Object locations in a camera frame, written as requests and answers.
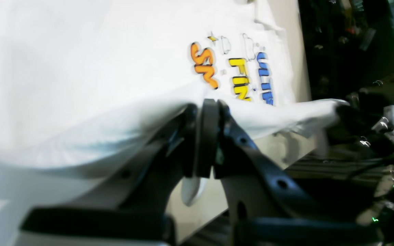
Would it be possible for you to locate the white t-shirt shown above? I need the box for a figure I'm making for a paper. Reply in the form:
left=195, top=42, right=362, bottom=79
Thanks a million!
left=0, top=0, right=346, bottom=246

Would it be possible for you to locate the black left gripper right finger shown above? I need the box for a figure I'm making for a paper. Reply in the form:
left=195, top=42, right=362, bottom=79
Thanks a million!
left=197, top=99, right=382, bottom=246

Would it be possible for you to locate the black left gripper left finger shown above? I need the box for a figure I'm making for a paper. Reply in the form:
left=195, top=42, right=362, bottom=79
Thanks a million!
left=21, top=104, right=197, bottom=246

